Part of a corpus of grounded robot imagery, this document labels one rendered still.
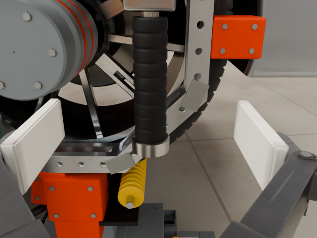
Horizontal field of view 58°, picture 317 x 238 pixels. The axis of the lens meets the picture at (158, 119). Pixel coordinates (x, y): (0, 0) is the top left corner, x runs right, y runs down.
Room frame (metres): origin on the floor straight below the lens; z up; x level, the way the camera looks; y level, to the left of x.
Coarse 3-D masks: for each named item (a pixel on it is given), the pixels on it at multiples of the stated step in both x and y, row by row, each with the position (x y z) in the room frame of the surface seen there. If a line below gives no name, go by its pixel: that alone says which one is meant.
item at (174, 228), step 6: (168, 210) 0.88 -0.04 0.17; (174, 210) 0.88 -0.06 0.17; (42, 216) 0.84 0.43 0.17; (168, 216) 0.87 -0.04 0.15; (174, 216) 0.87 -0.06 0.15; (42, 222) 0.80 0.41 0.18; (168, 222) 0.80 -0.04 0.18; (174, 222) 0.80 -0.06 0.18; (168, 228) 0.79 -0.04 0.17; (174, 228) 0.79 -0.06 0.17; (168, 234) 0.78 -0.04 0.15; (174, 234) 0.78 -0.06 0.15
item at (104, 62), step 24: (96, 0) 0.62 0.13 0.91; (120, 0) 0.61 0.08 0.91; (96, 24) 0.65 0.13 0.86; (168, 48) 0.61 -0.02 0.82; (120, 72) 0.61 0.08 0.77; (168, 72) 0.74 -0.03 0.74; (0, 96) 0.63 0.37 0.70; (48, 96) 0.78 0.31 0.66; (168, 96) 0.59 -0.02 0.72; (24, 120) 0.61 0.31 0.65; (72, 120) 0.69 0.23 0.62; (96, 120) 0.61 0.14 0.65; (120, 120) 0.67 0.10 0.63
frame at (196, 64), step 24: (192, 0) 0.50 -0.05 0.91; (192, 24) 0.50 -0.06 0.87; (192, 48) 0.50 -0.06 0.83; (192, 72) 0.50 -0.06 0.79; (192, 96) 0.50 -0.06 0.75; (168, 120) 0.50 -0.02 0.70; (72, 144) 0.55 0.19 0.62; (96, 144) 0.55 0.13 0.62; (120, 144) 0.55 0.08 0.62; (48, 168) 0.50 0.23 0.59; (72, 168) 0.50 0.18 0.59; (96, 168) 0.50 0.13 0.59; (120, 168) 0.50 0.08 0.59
